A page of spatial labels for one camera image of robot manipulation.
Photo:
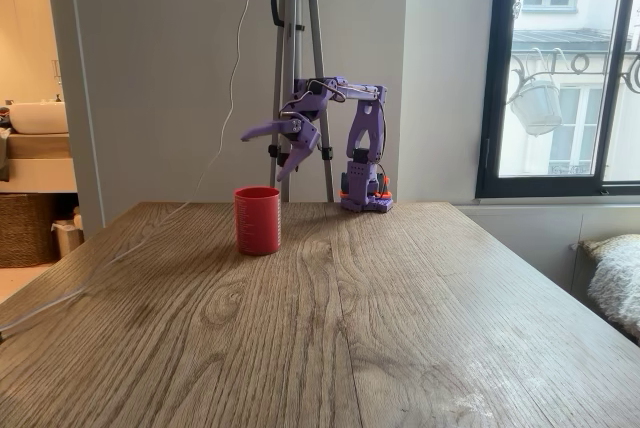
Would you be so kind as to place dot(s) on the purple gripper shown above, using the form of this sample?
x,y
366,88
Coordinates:
x,y
306,135

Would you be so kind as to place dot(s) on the purple robot arm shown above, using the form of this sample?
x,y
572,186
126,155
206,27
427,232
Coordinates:
x,y
362,128

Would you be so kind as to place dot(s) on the red plastic cup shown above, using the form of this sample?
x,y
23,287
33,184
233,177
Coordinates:
x,y
257,228

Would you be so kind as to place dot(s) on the black orange table clamp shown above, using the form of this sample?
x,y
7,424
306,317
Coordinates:
x,y
385,193
344,193

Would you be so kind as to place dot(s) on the small white trash bin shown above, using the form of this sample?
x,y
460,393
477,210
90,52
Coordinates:
x,y
67,243

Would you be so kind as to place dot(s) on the beige vanity counter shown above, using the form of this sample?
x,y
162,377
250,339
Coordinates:
x,y
40,148

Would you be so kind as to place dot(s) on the white sink basin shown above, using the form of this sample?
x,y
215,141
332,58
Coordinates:
x,y
37,118

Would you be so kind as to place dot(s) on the white hanging flower pot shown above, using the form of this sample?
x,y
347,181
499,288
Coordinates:
x,y
537,108

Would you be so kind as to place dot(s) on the brown wicker basket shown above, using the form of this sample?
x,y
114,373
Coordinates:
x,y
25,233

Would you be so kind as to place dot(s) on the white fur cushion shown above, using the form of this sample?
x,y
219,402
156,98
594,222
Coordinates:
x,y
620,278

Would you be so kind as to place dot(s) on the silver black camera tripod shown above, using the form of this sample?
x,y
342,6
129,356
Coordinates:
x,y
287,48

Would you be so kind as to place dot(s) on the black window frame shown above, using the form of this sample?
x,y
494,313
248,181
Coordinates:
x,y
492,73

